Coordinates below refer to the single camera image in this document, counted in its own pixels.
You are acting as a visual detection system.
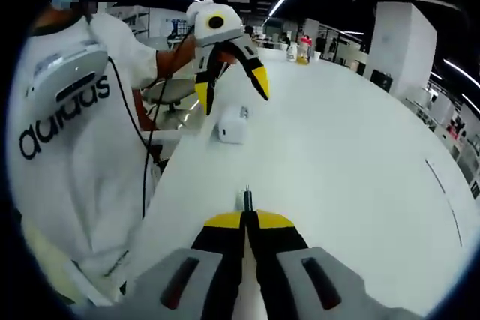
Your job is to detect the person's beige trousers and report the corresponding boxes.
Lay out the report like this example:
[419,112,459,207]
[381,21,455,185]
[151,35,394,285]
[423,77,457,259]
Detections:
[20,218,113,308]

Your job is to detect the white charger adapter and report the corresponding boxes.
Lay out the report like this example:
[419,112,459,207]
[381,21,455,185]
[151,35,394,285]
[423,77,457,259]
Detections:
[218,105,251,145]

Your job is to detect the black box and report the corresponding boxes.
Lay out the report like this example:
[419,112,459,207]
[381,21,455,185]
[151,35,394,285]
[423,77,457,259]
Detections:
[370,70,393,93]

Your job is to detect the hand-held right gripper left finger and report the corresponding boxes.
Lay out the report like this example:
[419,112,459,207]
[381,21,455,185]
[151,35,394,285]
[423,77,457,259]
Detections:
[130,211,248,320]

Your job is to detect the person's right hand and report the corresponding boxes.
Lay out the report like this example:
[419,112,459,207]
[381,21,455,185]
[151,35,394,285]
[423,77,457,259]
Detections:
[232,239,269,320]

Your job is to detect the grey office chair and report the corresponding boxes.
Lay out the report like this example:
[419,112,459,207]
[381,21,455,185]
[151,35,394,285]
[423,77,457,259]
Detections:
[141,79,207,137]

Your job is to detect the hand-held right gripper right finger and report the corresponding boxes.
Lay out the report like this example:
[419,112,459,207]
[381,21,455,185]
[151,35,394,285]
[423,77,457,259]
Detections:
[245,209,376,320]

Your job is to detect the white desk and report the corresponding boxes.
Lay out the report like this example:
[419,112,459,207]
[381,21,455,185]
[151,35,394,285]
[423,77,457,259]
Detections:
[123,48,477,320]

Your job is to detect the black Type-C cable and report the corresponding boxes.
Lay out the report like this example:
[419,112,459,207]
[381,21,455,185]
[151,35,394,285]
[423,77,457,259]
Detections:
[242,184,255,213]

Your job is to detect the white chest-worn device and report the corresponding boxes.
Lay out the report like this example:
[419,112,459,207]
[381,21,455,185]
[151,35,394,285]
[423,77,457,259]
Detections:
[25,41,110,113]

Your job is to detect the red-capped bottle with yellow liquid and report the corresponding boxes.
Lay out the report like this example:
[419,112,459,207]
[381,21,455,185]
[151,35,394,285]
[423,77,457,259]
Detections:
[298,34,314,64]

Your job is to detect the black device cable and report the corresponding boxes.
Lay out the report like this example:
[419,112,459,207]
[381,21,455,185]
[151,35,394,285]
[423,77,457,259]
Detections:
[107,55,157,220]

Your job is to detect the person in white adidas shirt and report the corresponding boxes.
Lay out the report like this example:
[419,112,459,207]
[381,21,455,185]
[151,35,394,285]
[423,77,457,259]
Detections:
[5,12,181,306]

